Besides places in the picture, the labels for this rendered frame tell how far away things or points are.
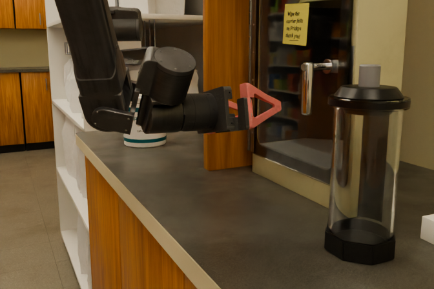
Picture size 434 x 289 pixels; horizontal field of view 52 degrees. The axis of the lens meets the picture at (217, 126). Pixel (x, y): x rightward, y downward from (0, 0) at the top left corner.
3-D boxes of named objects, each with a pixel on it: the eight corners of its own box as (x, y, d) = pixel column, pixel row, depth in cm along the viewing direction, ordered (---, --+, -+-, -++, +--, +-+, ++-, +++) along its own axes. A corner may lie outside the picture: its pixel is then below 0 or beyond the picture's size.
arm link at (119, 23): (88, -18, 97) (77, -13, 89) (140, -18, 97) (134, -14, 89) (95, 37, 102) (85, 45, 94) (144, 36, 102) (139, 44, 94)
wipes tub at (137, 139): (158, 137, 144) (157, 91, 141) (172, 145, 133) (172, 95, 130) (119, 141, 138) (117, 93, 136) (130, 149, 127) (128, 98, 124)
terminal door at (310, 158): (252, 151, 103) (255, -27, 96) (343, 189, 76) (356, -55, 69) (249, 152, 103) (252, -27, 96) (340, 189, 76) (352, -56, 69)
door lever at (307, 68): (330, 114, 76) (321, 112, 79) (333, 59, 75) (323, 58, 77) (306, 116, 74) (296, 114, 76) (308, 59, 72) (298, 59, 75)
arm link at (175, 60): (101, 89, 67) (90, 126, 61) (112, 24, 60) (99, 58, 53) (178, 106, 69) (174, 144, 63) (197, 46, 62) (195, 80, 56)
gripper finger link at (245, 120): (261, 88, 73) (210, 89, 68) (287, 82, 67) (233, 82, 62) (265, 129, 73) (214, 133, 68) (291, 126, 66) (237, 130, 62)
